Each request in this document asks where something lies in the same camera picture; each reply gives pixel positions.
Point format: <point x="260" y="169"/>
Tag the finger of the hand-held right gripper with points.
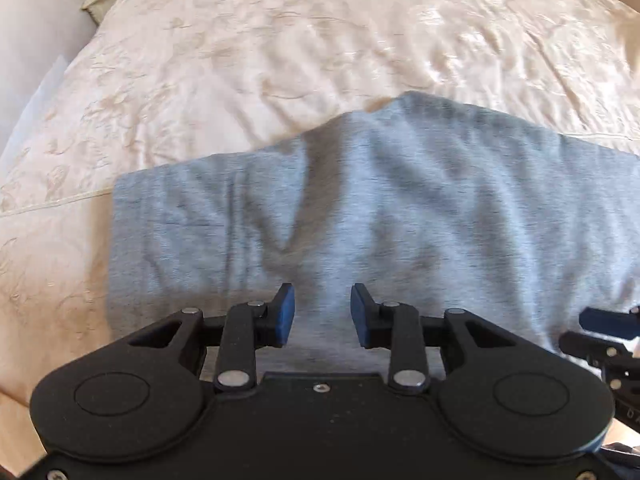
<point x="607" y="322"/>
<point x="585" y="345"/>

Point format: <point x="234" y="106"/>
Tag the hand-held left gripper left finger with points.
<point x="282" y="310"/>

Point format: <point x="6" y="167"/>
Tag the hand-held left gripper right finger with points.
<point x="361" y="315"/>

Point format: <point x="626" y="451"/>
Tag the grey pants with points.
<point x="400" y="200"/>

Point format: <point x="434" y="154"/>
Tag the cream embroidered bedspread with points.
<point x="250" y="50"/>

